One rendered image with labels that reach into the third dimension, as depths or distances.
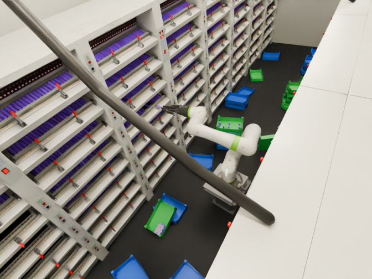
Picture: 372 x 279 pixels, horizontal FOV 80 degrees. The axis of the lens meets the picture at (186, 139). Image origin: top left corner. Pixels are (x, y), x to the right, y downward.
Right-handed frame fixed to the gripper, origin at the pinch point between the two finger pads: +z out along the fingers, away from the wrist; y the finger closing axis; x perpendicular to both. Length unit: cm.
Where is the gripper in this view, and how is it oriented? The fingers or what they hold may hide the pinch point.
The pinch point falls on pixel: (165, 108)
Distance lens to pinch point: 194.7
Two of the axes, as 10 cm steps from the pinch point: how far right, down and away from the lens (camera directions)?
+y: -5.1, 6.6, -5.5
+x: 2.4, 7.3, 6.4
